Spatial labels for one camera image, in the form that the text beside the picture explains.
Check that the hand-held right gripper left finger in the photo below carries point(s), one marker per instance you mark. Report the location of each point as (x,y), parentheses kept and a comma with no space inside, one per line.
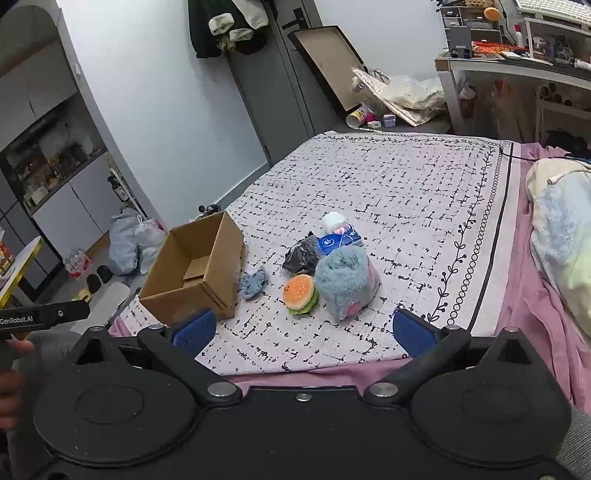
(194,330)

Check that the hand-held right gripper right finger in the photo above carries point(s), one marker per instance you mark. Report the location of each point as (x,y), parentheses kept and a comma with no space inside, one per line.
(413,330)

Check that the brown cardboard box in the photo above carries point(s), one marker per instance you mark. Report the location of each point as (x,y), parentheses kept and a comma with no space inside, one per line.
(217,263)

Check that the blue tissue packet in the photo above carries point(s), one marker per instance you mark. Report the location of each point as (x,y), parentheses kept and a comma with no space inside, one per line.
(334,242)

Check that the person's left hand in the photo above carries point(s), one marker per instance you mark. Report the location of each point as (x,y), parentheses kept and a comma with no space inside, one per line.
(10,385)

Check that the person's grey trouser leg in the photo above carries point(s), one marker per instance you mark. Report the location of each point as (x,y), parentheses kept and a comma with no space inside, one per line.
(579,443)
(46,344)

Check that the black slipper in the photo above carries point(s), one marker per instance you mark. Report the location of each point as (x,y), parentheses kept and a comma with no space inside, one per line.
(93,282)
(105,274)

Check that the yellow rimmed round table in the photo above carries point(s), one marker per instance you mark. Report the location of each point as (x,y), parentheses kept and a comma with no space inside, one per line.
(16,272)

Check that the pack of water bottles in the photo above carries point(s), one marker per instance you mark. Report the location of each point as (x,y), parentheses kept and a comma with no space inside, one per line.
(77,263)

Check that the small blue plush toy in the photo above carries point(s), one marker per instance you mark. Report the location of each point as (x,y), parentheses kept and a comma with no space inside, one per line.
(252,284)

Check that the fluffy blue pink plush toy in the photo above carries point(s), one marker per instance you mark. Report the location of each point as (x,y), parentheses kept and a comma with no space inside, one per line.
(344,277)

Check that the grey plastic bag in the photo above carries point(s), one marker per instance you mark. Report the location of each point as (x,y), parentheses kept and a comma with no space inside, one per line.
(122,242)

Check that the burger plush toy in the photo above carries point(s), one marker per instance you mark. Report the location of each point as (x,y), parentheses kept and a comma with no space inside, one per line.
(299,290)

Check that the white black printed blanket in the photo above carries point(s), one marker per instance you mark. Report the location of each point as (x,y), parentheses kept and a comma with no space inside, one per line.
(406,207)

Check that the black plastic bag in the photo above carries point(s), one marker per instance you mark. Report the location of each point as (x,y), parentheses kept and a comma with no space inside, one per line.
(300,256)

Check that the white crumpled tissue ball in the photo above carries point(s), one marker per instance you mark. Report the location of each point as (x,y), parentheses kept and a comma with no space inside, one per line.
(333,221)

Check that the grey arched cabinet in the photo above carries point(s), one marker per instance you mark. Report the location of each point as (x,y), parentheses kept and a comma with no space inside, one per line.
(55,152)

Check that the pale pastel duvet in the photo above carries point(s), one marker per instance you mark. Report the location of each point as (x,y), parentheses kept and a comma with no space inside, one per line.
(563,240)

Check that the small purple box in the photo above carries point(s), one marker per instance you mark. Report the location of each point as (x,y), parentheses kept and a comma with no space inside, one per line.
(389,121)

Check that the white yellow paper cup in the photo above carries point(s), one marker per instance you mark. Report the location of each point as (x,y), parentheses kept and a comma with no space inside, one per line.
(358,117)

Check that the beige tote bag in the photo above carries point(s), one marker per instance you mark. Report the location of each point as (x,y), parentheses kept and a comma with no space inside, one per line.
(411,99)

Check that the dark grey door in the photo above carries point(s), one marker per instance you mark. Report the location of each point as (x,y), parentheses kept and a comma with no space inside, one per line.
(272,92)

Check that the white desk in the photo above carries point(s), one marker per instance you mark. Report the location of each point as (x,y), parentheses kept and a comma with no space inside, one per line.
(489,62)

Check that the black framed brown board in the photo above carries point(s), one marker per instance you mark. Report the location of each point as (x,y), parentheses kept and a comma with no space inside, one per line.
(330,60)

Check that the red flat box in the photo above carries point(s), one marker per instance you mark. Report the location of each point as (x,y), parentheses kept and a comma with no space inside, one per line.
(491,46)

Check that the dark hanging clothes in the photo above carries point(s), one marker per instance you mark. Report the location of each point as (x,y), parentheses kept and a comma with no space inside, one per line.
(217,32)

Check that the grey drawer organizer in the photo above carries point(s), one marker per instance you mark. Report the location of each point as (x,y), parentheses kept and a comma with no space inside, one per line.
(466,27)

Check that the white bottle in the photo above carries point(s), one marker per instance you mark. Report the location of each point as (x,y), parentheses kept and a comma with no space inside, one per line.
(519,38)

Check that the white desk shelf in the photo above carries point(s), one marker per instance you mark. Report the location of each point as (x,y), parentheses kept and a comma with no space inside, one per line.
(554,41)

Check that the orange round plush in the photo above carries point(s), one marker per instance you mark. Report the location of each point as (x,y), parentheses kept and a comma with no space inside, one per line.
(491,14)

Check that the white keyboard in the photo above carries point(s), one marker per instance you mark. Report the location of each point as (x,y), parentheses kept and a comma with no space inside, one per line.
(554,10)

